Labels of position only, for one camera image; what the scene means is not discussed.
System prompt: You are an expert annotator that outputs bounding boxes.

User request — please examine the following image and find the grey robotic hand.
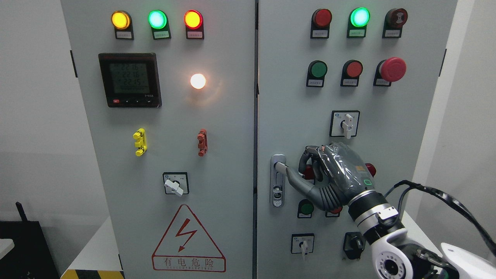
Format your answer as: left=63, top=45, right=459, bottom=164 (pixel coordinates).
left=285, top=142, right=386, bottom=218

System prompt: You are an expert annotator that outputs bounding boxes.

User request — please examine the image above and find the silver swing door handle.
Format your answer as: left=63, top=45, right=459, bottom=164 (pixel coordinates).
left=269, top=154, right=287, bottom=208

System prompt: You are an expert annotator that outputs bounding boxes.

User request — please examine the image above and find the grey right cabinet door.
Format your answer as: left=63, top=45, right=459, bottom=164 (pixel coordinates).
left=257, top=0, right=457, bottom=279

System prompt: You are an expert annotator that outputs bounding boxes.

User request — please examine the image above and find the grey cabinet door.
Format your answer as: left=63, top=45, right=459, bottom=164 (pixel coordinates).
left=257, top=0, right=457, bottom=279
left=61, top=0, right=256, bottom=279

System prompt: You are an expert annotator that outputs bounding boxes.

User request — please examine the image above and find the red lamp top right door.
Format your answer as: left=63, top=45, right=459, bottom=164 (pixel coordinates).
left=310, top=9, right=332, bottom=39

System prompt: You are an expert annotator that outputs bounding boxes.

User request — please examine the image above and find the green lamp top right door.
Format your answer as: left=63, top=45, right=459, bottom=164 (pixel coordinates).
left=347, top=7, right=370, bottom=38

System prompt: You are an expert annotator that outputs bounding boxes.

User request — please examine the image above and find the grey left cabinet door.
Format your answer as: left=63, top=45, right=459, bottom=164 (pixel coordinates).
left=61, top=0, right=256, bottom=279

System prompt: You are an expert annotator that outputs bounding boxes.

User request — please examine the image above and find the green indicator lamp left door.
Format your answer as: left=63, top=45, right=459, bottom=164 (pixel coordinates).
left=148, top=10, right=171, bottom=40

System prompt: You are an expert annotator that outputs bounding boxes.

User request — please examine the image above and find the red lamp middle left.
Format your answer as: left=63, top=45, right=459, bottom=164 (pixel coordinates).
left=303, top=164, right=315, bottom=180

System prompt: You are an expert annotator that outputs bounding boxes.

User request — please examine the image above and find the red lamp middle right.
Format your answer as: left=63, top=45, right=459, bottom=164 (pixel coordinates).
left=365, top=163, right=377, bottom=177

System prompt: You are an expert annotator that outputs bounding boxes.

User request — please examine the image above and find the red push button lower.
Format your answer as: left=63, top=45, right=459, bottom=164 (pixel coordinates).
left=325, top=207, right=343, bottom=218

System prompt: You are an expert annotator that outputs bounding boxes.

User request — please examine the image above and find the red push button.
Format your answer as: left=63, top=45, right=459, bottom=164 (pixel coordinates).
left=340, top=60, right=363, bottom=87
left=325, top=207, right=343, bottom=218

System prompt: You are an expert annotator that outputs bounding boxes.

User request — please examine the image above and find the green push button lower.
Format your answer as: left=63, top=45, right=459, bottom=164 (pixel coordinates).
left=296, top=198, right=315, bottom=219

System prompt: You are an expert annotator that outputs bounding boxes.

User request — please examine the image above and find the green push button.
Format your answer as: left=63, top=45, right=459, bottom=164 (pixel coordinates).
left=305, top=60, right=328, bottom=87
left=296, top=198, right=315, bottom=219

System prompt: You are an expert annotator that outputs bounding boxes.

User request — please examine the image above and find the black selector knob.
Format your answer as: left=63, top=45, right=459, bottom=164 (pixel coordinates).
left=343, top=232, right=366, bottom=260

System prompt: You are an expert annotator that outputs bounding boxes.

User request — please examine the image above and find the red push button upper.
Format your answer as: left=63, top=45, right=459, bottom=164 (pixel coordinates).
left=340, top=60, right=363, bottom=87

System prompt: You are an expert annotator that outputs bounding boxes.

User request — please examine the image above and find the green push button upper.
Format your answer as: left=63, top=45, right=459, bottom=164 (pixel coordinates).
left=305, top=60, right=328, bottom=87

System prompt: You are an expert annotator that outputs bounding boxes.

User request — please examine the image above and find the red emergency stop button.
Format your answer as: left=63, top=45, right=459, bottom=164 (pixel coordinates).
left=373, top=57, right=407, bottom=87

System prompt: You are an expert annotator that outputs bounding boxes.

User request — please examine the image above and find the dark red buzzer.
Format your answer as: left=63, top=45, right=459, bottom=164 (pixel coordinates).
left=382, top=8, right=408, bottom=38

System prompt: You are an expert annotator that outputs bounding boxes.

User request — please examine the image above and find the white glowing lamp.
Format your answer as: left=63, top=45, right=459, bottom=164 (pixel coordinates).
left=190, top=74, right=206, bottom=90

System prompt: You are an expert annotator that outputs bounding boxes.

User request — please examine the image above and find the red high voltage warning sticker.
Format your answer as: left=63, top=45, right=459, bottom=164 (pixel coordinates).
left=151, top=204, right=226, bottom=272

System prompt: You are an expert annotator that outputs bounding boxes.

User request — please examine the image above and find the orange red indicator lamp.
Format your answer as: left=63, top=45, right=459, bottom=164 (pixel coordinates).
left=184, top=10, right=204, bottom=40

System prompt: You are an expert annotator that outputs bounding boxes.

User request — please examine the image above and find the black digital power meter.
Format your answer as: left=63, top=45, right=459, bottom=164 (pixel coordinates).
left=98, top=53, right=162, bottom=108

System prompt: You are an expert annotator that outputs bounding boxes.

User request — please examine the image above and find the white platform with hazard stripes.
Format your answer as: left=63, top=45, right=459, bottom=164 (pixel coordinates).
left=61, top=212, right=441, bottom=279

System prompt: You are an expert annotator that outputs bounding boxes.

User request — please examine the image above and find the yellow indicator lamp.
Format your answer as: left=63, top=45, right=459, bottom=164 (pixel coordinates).
left=110, top=10, right=134, bottom=40

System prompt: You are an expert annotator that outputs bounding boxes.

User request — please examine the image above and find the black box with antenna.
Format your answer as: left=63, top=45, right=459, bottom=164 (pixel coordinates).
left=0, top=202, right=60, bottom=279

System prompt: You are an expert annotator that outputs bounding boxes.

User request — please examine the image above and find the white rotary switch upper right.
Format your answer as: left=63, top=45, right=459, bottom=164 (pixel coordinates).
left=329, top=110, right=360, bottom=139

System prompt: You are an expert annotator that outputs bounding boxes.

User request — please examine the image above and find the white rotary switch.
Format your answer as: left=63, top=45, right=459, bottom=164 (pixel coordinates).
left=329, top=110, right=360, bottom=139
left=291, top=233, right=315, bottom=259

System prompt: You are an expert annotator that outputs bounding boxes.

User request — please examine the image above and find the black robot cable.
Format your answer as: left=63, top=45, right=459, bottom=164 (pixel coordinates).
left=384, top=180, right=496, bottom=256

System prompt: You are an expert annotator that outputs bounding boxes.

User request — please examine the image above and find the white rotary switch lower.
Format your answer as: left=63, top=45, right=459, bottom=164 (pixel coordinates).
left=291, top=233, right=315, bottom=259

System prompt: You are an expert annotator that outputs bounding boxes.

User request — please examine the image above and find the white rotary switch left door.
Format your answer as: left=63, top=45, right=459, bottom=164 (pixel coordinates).
left=162, top=172, right=189, bottom=196

